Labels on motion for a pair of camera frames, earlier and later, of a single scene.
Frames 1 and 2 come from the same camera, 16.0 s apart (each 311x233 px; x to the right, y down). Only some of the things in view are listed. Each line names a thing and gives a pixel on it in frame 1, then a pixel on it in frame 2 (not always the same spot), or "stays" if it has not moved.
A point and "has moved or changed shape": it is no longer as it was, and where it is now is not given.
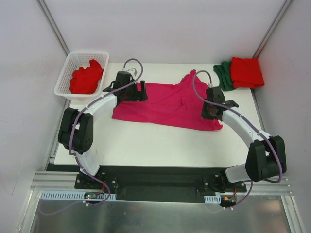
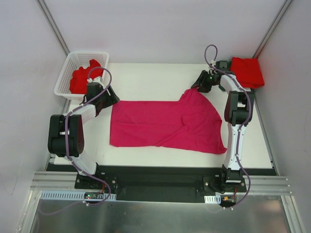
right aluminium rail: (267, 187) stays
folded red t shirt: (246, 73) stays
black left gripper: (137, 92) to (106, 97)
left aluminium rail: (55, 181) stays
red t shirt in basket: (85, 81) stays
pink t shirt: (177, 105) has moved or changed shape
